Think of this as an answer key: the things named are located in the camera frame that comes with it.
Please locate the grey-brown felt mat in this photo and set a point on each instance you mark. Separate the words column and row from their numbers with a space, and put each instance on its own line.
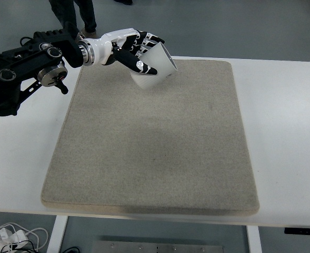
column 157, row 163

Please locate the grey metal plate with screws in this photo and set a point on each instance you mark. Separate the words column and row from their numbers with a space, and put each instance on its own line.
column 157, row 247

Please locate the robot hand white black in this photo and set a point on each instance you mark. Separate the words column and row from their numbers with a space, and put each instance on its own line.
column 102, row 47

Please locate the black table control panel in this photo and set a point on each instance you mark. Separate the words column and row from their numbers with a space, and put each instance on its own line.
column 303, row 230

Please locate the person's foot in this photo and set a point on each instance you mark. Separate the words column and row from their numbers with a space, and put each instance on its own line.
column 123, row 1

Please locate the white cup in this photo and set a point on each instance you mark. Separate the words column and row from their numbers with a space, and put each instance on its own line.
column 161, row 59

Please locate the white table leg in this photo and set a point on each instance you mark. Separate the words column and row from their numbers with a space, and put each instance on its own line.
column 254, row 239
column 56, row 234

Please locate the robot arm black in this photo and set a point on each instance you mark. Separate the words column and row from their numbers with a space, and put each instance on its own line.
column 25, row 58

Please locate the person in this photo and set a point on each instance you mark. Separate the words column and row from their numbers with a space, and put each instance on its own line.
column 61, row 10

